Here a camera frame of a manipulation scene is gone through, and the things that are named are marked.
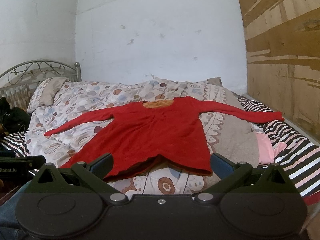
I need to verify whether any red long-sleeve shirt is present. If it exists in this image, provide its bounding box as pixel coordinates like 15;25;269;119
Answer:
44;96;283;180

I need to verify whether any patterned beige quilt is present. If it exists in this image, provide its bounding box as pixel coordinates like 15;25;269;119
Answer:
25;79;259;195

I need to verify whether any pink cloth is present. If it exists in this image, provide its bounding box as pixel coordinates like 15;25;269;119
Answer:
255;132;287;165

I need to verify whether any black bag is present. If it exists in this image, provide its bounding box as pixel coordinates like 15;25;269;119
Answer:
1;97;31;138

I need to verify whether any striped black white pink sheet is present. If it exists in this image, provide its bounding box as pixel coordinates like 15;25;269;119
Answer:
235;96;320;198

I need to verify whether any beige pillow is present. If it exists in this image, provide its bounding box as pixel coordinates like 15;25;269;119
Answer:
27;77;69;113

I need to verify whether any metal bed headboard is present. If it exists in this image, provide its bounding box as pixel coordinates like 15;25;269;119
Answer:
1;60;81;110

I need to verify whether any wooden plywood board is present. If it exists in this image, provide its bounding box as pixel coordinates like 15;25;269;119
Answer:
239;0;319;139

